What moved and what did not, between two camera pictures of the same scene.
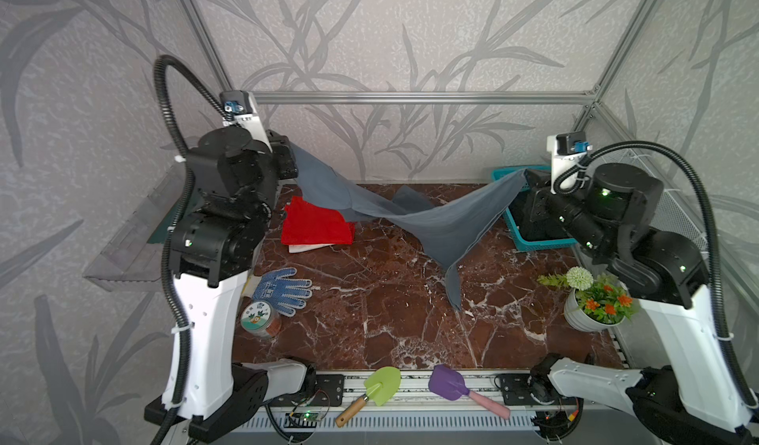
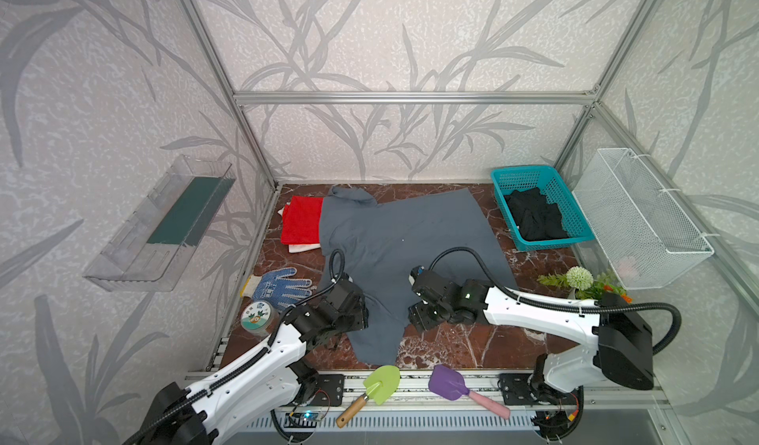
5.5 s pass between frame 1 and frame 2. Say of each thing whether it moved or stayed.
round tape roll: stayed
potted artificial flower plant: stayed
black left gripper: moved
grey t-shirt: moved
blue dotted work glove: stayed
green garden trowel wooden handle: stayed
